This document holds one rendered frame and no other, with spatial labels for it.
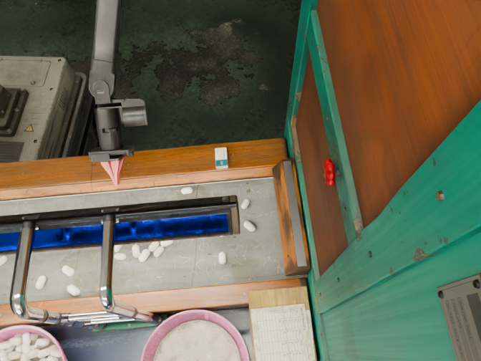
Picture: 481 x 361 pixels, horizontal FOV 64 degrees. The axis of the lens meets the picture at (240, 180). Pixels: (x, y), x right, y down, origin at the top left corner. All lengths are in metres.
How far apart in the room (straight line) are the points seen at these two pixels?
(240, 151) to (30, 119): 0.96
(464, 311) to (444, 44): 0.20
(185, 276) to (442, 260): 0.81
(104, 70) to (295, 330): 0.78
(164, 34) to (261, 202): 1.64
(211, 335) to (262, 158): 0.51
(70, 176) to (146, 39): 1.47
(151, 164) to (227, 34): 1.47
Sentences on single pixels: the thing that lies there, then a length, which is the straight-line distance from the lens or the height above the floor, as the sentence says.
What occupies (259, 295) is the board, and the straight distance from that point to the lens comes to 1.02.
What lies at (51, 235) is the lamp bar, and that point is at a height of 1.08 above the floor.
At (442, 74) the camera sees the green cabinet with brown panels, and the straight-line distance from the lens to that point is 0.35.
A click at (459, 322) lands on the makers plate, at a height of 1.47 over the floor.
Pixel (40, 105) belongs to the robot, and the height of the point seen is 0.47.
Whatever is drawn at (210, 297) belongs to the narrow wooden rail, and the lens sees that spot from 1.04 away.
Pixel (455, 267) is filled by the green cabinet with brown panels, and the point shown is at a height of 1.48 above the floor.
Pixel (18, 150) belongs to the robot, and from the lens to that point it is 1.76.
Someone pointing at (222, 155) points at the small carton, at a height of 0.78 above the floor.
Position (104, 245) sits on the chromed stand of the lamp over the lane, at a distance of 0.74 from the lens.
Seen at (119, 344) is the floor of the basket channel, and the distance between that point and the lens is 1.18.
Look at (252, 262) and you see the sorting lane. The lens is 1.07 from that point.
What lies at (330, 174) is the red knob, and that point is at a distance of 0.60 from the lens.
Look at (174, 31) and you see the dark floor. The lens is 2.56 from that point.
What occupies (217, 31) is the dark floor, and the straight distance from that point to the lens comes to 2.53.
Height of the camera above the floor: 1.79
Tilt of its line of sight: 66 degrees down
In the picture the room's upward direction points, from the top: 5 degrees counter-clockwise
